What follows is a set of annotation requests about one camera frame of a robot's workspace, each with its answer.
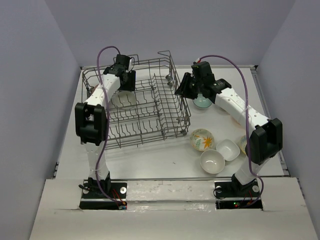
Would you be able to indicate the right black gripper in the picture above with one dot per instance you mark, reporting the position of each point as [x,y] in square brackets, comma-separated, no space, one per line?
[182,90]

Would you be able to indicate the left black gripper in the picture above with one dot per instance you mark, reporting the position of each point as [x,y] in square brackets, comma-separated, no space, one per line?
[130,85]

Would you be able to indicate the white round bowl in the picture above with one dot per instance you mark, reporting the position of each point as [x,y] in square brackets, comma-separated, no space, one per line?
[124,100]
[212,161]

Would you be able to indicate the brown wooden bowl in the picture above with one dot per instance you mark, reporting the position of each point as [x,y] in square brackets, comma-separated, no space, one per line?
[93,89]

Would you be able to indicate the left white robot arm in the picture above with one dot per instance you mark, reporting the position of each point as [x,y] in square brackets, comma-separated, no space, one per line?
[91,118]

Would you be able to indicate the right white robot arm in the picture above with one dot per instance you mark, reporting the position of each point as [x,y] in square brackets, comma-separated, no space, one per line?
[264,136]

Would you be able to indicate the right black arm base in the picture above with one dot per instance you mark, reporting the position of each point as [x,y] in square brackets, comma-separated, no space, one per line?
[231,195]

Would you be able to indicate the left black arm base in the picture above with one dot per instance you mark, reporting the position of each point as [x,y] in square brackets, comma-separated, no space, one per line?
[93,199]

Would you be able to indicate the light teal bowl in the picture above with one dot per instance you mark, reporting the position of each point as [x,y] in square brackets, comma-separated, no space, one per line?
[201,102]

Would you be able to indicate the floral leaf patterned bowl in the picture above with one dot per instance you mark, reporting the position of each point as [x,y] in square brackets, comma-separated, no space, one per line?
[201,140]

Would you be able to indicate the white square bowl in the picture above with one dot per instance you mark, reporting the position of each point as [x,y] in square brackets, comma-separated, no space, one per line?
[228,149]

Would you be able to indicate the yellow sun patterned bowl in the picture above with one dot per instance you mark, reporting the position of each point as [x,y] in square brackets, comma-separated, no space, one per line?
[242,144]

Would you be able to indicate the grey wire dish rack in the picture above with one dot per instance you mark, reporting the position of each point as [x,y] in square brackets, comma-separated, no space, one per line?
[158,115]

